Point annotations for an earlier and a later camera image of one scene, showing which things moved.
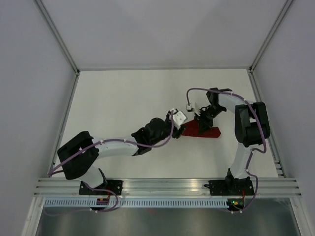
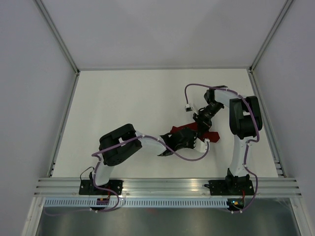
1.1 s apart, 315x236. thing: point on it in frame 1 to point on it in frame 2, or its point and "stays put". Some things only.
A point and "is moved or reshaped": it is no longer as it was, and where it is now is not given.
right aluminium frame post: (287, 5) stays put
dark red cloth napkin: (191, 129) is moved or reshaped
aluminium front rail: (170, 187) stays put
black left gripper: (176, 133) to (191, 146)
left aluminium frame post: (59, 38) stays put
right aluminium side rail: (279, 166) stays put
